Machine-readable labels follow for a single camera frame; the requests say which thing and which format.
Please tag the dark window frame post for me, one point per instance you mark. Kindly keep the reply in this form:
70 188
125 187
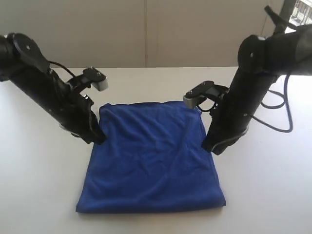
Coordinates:
287 9

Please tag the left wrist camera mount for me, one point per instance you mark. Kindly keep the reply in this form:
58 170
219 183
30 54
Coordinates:
89 77

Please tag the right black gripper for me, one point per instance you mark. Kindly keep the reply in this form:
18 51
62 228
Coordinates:
227 126

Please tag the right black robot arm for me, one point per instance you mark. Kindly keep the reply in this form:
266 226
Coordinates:
260 63

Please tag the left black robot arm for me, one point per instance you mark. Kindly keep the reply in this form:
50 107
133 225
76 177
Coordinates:
22 63

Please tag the blue microfibre towel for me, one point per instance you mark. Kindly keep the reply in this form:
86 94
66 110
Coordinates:
151 162

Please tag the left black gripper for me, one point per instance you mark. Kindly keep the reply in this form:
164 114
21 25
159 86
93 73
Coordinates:
77 118

